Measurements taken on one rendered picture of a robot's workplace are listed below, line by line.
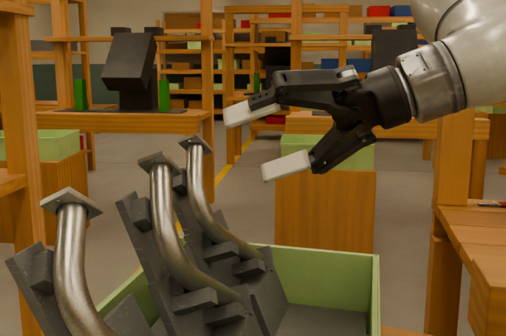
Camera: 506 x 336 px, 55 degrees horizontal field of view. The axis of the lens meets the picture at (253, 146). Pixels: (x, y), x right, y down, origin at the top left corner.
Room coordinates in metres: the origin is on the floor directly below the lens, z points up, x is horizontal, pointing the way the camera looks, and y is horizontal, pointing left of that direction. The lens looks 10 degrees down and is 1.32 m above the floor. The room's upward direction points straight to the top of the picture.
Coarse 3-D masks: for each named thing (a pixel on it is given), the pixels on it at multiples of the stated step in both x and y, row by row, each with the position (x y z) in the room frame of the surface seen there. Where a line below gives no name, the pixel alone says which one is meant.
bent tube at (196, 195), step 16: (192, 144) 0.83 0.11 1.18; (208, 144) 0.85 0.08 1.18; (192, 160) 0.80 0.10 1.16; (192, 176) 0.78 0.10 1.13; (192, 192) 0.77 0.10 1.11; (192, 208) 0.76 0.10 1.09; (208, 208) 0.76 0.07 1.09; (208, 224) 0.76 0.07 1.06; (224, 240) 0.78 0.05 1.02; (240, 240) 0.82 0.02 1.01; (240, 256) 0.83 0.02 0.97; (256, 256) 0.86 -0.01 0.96
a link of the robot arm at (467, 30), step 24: (480, 0) 0.61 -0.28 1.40; (504, 0) 0.59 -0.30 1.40; (456, 24) 0.60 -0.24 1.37; (480, 24) 0.57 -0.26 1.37; (504, 24) 0.55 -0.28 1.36; (456, 48) 0.56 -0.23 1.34; (480, 48) 0.54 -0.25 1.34; (504, 48) 0.54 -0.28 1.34; (480, 72) 0.54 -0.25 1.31; (504, 72) 0.54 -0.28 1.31; (480, 96) 0.55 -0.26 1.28; (504, 96) 0.55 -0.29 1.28
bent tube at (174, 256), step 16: (144, 160) 0.65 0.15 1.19; (160, 160) 0.65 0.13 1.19; (160, 176) 0.64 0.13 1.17; (160, 192) 0.62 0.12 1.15; (160, 208) 0.60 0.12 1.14; (160, 224) 0.59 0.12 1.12; (160, 240) 0.58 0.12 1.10; (176, 240) 0.59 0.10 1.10; (176, 256) 0.58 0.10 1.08; (176, 272) 0.58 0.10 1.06; (192, 272) 0.59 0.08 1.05; (192, 288) 0.60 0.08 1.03; (224, 288) 0.67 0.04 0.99; (224, 304) 0.68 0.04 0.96
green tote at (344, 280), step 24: (288, 264) 0.90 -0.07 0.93; (312, 264) 0.89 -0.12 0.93; (336, 264) 0.88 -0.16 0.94; (360, 264) 0.87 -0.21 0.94; (120, 288) 0.73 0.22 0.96; (144, 288) 0.80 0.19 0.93; (288, 288) 0.90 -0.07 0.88; (312, 288) 0.89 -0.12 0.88; (336, 288) 0.88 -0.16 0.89; (360, 288) 0.87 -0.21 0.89; (144, 312) 0.79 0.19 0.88
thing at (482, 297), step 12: (480, 264) 0.96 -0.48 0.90; (492, 264) 0.96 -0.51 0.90; (504, 264) 0.96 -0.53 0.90; (480, 276) 0.92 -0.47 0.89; (492, 276) 0.90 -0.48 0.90; (504, 276) 0.90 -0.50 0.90; (480, 288) 0.92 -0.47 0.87; (492, 288) 0.86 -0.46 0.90; (504, 288) 0.86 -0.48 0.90; (480, 300) 0.91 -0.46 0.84; (492, 300) 0.86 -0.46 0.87; (504, 300) 0.86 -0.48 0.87; (468, 312) 0.99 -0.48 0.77; (480, 312) 0.90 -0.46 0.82; (492, 312) 0.86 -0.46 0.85; (504, 312) 0.86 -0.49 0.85; (480, 324) 0.90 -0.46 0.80; (492, 324) 0.86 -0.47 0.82; (504, 324) 0.86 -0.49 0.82
